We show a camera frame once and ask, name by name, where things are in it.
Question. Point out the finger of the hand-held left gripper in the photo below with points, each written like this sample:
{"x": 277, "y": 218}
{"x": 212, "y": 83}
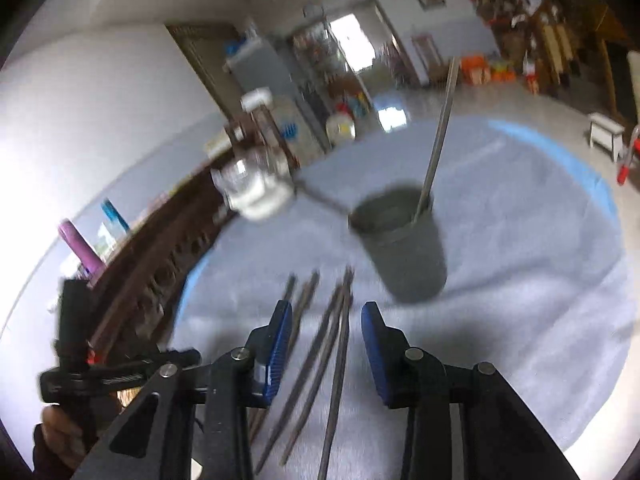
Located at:
{"x": 180, "y": 357}

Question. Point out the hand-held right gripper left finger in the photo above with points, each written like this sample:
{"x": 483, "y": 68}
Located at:
{"x": 277, "y": 350}

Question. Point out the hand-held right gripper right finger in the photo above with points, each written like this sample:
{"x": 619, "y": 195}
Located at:
{"x": 372, "y": 345}

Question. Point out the grey metal utensil holder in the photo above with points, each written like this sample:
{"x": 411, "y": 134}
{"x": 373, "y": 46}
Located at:
{"x": 407, "y": 255}

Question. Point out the person's left hand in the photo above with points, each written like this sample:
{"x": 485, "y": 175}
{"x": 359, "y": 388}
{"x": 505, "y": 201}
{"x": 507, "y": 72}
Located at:
{"x": 62, "y": 435}

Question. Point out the carved dark wooden chair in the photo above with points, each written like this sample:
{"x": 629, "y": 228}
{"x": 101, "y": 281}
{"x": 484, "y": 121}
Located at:
{"x": 160, "y": 260}

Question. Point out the purple bottle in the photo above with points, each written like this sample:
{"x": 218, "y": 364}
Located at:
{"x": 80, "y": 247}

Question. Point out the grey table cloth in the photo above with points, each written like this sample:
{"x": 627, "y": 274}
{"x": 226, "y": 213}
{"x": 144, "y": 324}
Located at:
{"x": 500, "y": 285}

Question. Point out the white bowl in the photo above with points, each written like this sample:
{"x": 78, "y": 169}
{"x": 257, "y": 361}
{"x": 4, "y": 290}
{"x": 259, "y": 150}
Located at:
{"x": 260, "y": 205}

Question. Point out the teal bottle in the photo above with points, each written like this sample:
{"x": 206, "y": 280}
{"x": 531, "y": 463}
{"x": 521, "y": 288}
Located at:
{"x": 115, "y": 217}

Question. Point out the clear plastic bag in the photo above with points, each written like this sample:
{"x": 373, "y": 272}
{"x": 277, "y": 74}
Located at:
{"x": 240, "y": 172}

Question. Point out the white round fan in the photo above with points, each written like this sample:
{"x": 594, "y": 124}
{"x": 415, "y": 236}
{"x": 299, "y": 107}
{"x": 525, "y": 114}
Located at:
{"x": 341, "y": 127}

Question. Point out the white chest freezer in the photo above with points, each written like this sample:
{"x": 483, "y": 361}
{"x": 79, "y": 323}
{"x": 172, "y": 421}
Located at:
{"x": 292, "y": 127}

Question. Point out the white basin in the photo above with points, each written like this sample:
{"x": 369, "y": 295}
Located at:
{"x": 256, "y": 98}

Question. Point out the grey refrigerator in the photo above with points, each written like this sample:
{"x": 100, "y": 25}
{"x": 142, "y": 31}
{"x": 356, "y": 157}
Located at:
{"x": 260, "y": 67}

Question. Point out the glass display cabinet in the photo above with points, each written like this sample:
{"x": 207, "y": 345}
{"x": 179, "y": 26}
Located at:
{"x": 320, "y": 60}

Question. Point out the orange boxes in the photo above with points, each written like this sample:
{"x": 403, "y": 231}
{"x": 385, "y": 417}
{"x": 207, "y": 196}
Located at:
{"x": 482, "y": 70}

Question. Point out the brown wooden door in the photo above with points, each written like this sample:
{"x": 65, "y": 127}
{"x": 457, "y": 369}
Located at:
{"x": 200, "y": 60}

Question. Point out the red plastic object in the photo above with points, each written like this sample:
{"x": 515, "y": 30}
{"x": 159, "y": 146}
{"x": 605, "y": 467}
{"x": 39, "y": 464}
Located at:
{"x": 625, "y": 165}

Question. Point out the white stool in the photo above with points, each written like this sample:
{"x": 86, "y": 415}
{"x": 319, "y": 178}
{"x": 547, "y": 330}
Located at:
{"x": 606, "y": 132}

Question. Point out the wooden cabinet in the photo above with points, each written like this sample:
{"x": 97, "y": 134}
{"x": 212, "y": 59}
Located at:
{"x": 575, "y": 45}

